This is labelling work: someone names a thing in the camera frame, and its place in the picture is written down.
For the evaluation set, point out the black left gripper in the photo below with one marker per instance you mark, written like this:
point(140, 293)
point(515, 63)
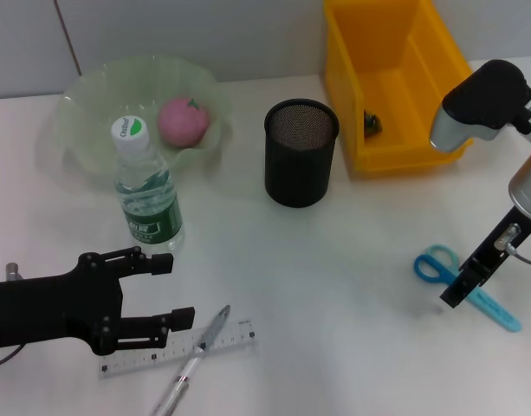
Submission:
point(53, 307)

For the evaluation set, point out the clear plastic ruler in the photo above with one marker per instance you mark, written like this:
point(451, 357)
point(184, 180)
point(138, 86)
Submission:
point(135, 359)

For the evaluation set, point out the yellow plastic bin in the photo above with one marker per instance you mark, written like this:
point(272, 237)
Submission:
point(399, 86)

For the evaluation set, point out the pink peach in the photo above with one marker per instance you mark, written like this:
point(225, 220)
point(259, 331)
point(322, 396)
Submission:
point(180, 123)

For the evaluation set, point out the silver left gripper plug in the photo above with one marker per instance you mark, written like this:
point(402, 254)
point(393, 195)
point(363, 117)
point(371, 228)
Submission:
point(13, 272)

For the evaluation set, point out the clear water bottle green label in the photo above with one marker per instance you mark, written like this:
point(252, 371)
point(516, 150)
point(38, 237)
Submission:
point(148, 195)

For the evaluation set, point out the blue scissors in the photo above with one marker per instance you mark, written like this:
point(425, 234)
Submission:
point(434, 266)

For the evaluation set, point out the green plastic wrapper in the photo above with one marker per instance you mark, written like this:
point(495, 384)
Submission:
point(372, 123)

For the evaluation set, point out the black mesh pen holder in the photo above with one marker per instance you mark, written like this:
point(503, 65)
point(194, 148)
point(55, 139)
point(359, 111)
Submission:
point(297, 173)

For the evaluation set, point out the translucent green fruit plate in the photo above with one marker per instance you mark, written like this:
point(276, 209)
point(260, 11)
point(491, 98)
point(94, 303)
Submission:
point(87, 99)

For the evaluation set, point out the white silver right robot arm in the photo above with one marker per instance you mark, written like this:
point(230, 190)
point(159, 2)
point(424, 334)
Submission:
point(529, 182)

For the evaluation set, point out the silver white pen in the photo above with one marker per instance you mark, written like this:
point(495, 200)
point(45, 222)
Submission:
point(187, 372)

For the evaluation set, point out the right wrist camera housing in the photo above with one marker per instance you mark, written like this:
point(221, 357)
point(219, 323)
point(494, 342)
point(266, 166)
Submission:
point(481, 104)

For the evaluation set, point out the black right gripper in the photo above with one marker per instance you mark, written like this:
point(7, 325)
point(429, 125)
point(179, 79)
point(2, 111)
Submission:
point(501, 242)

